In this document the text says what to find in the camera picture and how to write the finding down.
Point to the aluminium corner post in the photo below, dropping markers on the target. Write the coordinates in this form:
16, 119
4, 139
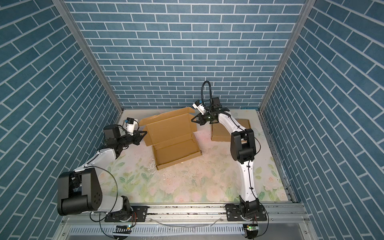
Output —
77, 34
303, 16

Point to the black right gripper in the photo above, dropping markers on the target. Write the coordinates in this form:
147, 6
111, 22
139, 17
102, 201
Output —
201, 117

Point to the brown cardboard box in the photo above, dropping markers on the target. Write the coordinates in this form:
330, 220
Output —
220, 134

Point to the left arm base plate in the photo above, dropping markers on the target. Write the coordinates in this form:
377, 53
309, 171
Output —
134, 214

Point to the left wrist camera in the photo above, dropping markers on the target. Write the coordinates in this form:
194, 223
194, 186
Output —
130, 124

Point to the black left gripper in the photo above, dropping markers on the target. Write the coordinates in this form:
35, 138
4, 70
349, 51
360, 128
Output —
136, 138

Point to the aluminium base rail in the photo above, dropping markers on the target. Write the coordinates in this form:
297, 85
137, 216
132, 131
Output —
206, 214

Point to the white slotted cable duct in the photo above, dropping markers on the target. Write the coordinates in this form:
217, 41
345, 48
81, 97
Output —
156, 230

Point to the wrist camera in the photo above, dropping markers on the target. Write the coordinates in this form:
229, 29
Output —
130, 124
199, 105

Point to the aluminium corner post right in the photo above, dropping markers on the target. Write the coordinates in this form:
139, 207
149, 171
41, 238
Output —
303, 16

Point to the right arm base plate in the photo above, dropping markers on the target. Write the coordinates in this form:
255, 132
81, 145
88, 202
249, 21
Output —
235, 213

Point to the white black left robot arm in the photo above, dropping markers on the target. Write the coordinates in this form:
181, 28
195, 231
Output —
80, 191

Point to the aluminium corner post left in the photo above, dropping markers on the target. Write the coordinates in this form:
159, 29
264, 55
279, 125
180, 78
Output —
77, 34

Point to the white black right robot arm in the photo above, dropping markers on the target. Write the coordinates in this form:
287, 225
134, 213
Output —
243, 145

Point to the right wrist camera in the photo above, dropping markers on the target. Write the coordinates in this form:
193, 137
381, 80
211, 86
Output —
199, 105

